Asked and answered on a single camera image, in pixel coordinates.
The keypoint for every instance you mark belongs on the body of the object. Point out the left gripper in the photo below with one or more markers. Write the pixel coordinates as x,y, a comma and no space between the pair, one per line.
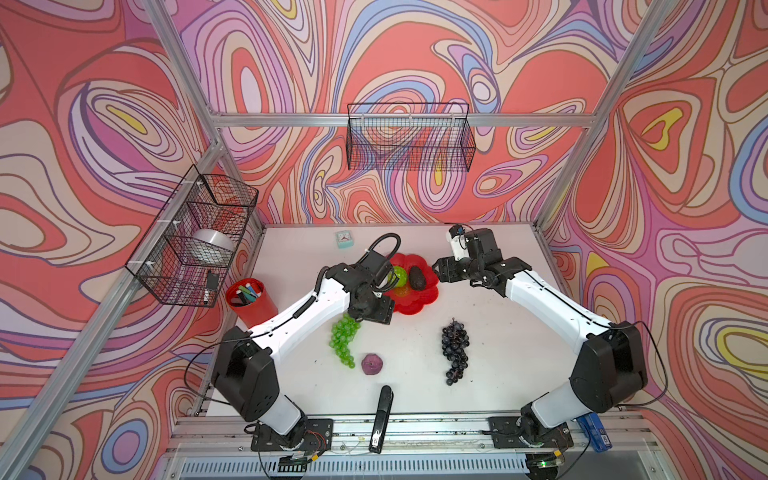
384,314

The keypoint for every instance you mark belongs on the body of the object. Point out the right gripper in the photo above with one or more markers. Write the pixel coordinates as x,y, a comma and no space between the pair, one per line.
445,267

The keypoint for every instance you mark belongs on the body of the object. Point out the bright green bumpy fruit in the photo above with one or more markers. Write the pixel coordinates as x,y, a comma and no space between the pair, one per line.
401,276

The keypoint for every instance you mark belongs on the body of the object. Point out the dark avocado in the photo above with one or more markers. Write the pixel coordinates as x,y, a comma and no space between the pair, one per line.
417,279

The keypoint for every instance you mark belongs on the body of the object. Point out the green grape bunch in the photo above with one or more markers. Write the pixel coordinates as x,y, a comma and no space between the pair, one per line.
343,332

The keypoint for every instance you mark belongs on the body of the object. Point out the purple round fruit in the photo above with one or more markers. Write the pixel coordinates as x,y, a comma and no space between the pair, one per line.
372,364

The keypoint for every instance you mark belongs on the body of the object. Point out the dark purple grape bunch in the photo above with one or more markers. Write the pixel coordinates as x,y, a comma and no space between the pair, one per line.
454,342

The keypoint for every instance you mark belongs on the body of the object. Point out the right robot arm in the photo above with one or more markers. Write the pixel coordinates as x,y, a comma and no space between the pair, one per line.
610,362

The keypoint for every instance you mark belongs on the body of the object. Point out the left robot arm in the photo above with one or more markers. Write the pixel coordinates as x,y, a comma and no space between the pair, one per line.
245,368

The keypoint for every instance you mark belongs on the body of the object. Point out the red flower-shaped fruit bowl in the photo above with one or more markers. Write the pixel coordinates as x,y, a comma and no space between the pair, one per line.
409,301

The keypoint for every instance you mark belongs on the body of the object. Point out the teal small clock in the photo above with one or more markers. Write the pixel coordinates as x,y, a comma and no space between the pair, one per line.
344,239

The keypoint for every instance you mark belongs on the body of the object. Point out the red pen cup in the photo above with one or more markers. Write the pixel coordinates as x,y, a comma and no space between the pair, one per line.
250,301

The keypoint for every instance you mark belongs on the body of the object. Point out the black stapler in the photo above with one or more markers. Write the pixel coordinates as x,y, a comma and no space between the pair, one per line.
381,419

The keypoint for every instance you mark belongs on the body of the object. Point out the white tape roll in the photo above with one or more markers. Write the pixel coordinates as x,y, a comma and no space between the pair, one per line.
215,238

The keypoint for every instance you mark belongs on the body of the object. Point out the black wire basket at back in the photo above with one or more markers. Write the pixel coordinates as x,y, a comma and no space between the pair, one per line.
409,136

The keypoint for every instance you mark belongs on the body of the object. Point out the black wire basket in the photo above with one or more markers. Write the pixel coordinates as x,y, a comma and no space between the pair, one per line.
409,136
173,267

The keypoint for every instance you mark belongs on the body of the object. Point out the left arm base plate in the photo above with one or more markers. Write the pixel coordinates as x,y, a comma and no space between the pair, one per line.
311,435

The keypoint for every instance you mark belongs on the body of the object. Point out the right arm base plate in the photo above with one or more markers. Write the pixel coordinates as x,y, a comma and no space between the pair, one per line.
510,432

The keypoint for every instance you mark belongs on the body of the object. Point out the black wire basket on left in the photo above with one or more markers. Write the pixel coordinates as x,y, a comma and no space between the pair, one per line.
173,267

